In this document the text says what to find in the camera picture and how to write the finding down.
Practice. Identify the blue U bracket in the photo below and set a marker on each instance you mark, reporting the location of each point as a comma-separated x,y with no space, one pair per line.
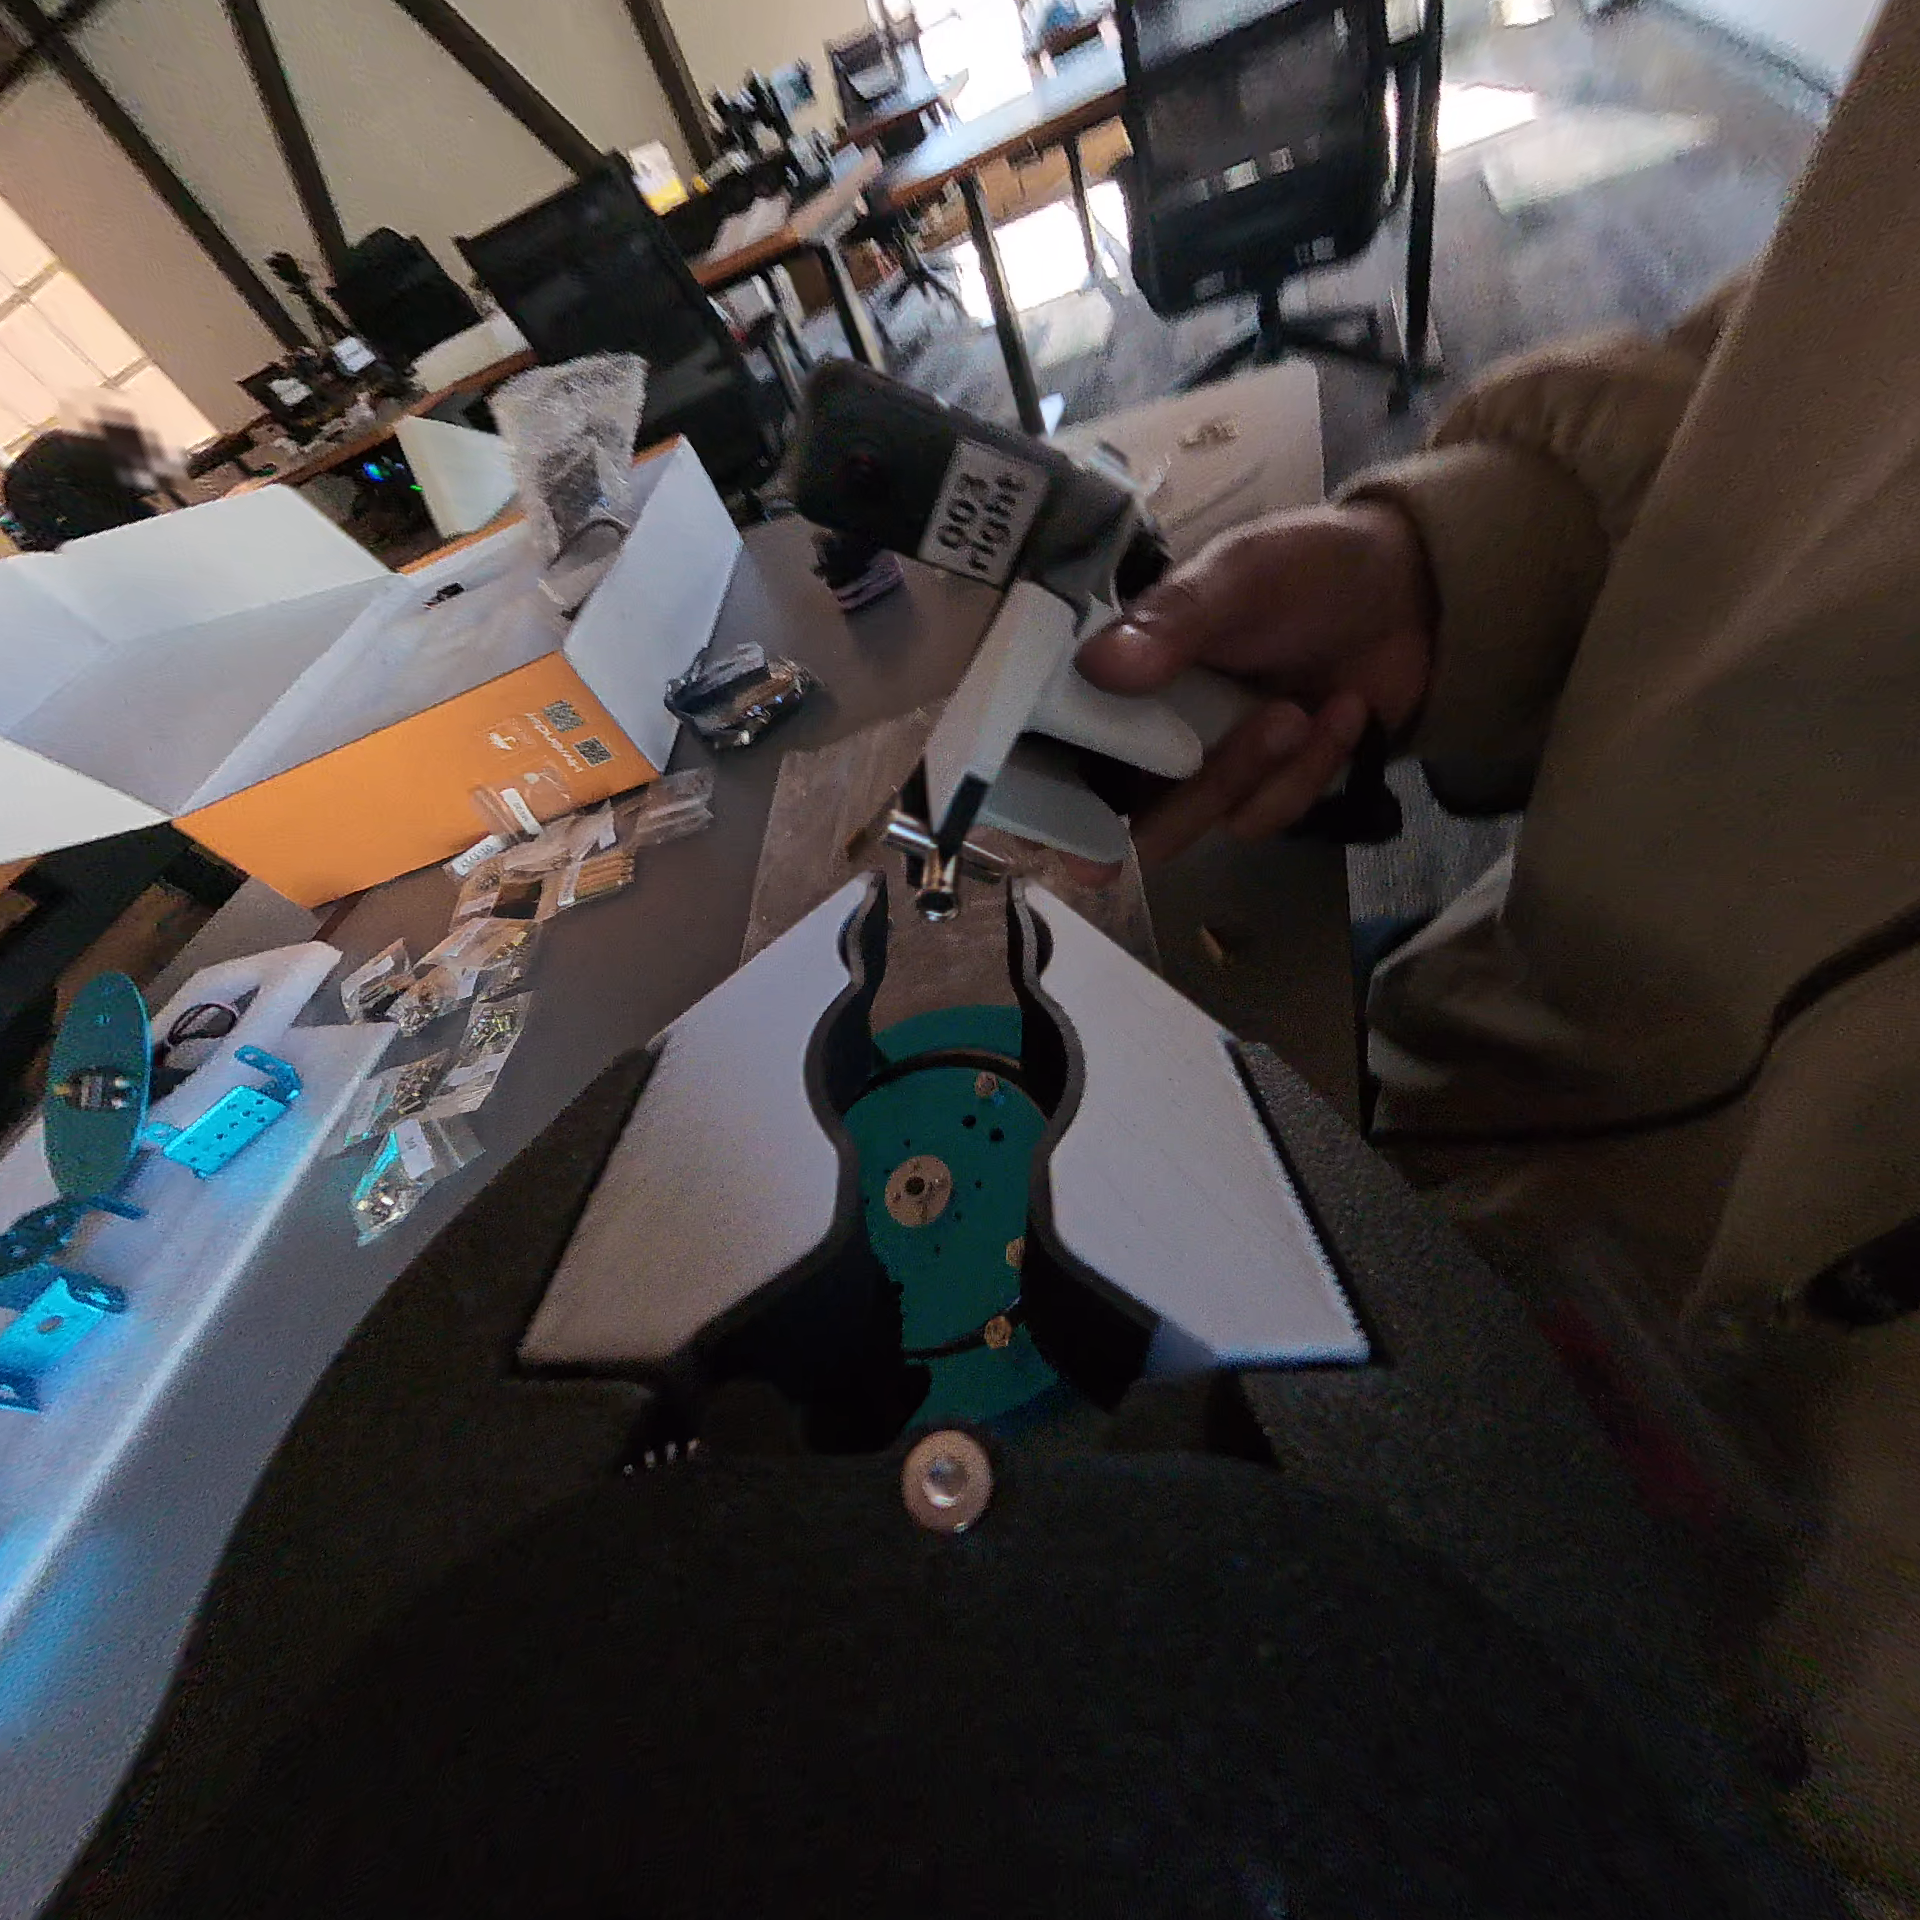
55,1336

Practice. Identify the orange cardboard box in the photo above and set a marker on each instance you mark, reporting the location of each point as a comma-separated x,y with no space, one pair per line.
378,810

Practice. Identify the large clear plastic bag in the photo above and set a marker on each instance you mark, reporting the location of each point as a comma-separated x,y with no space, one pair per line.
811,839

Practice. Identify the teal oval plate with servo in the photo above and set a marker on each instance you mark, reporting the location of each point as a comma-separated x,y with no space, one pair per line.
100,1078

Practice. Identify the pile of small parts bags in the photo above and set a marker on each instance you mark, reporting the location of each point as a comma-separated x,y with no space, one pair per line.
481,961

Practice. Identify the person's beige jacket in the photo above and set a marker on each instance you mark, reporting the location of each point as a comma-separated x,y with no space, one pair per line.
1801,750

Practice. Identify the black office chair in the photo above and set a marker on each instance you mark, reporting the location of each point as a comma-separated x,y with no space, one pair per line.
1262,151
598,301

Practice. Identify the metal cross socket wrench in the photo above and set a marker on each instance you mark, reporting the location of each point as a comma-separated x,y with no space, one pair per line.
939,869

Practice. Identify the white computer case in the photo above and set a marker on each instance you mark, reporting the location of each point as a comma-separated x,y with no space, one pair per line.
458,473

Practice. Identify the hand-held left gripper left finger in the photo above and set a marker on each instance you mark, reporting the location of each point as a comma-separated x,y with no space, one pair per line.
675,1199

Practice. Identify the blue angled bracket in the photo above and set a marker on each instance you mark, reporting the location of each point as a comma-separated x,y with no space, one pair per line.
55,1234

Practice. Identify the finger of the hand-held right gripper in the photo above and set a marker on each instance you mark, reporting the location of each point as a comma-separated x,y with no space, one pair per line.
1004,706

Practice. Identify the teal round turntable base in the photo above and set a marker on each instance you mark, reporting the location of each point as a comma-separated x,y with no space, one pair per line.
932,1078

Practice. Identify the camera on tripod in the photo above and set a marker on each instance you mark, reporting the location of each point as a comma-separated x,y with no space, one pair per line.
314,345

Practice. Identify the bubble wrap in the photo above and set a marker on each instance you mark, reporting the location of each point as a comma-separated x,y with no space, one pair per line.
569,453

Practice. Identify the black servo motor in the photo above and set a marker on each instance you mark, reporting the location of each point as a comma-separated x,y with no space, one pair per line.
856,573

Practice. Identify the blue perforated bracket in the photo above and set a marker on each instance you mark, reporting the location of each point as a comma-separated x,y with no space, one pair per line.
227,1118

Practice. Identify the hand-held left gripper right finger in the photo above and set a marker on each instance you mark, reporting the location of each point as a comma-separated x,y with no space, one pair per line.
1216,1199

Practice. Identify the person's right hand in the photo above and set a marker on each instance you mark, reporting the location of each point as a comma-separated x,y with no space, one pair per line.
1291,633

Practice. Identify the white instruction sheet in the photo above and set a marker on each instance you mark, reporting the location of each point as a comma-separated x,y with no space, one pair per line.
1228,453

